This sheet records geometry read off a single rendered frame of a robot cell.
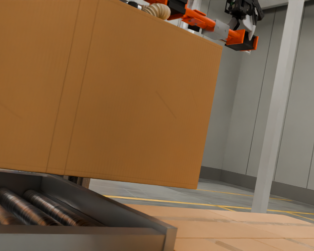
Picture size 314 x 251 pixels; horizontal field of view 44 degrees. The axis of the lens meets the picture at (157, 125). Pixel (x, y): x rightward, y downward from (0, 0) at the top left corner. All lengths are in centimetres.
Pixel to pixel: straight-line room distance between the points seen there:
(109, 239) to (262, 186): 375
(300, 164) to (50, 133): 1137
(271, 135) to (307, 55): 845
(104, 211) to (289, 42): 386
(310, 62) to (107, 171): 1185
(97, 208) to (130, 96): 31
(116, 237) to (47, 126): 26
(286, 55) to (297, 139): 775
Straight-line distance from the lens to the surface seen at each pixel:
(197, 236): 112
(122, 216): 93
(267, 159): 441
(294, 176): 1208
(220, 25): 135
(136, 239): 76
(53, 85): 81
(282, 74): 453
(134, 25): 91
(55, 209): 112
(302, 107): 1230
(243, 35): 141
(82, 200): 110
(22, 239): 65
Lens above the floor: 77
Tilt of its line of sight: 3 degrees up
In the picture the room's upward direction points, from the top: 11 degrees clockwise
